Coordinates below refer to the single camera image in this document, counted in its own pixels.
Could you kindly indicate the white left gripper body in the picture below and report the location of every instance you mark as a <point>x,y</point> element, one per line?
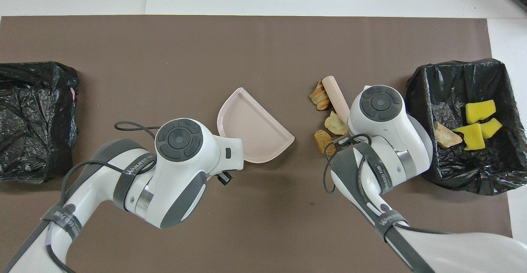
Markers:
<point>228,157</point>

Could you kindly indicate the beige plastic dustpan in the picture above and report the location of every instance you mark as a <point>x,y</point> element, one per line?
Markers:
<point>255,129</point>

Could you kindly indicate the brown oval bread loaf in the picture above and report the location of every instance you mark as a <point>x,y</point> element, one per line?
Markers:
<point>322,138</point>

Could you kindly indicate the tan croissant end piece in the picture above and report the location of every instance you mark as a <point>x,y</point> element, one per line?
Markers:
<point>320,98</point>

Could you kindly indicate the pale bread piece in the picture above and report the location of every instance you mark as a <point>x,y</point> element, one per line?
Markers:
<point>335,124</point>

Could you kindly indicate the beige hand brush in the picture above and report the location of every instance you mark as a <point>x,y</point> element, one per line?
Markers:
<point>335,94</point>

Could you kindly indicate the orange striped bread piece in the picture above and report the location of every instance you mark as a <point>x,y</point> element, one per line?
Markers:
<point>448,136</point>

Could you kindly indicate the green and yellow sponge piece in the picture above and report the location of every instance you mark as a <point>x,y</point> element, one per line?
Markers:
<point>473,138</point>

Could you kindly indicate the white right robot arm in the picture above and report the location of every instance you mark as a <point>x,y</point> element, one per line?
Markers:
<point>387,149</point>

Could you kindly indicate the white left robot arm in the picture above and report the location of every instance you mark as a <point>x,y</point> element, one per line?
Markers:
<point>173,182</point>

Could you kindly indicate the black bag lined bin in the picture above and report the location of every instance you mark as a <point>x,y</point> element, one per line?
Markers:
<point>453,83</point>
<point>33,120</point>

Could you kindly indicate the brown table mat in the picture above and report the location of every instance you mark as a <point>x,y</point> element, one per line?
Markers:
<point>263,38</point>

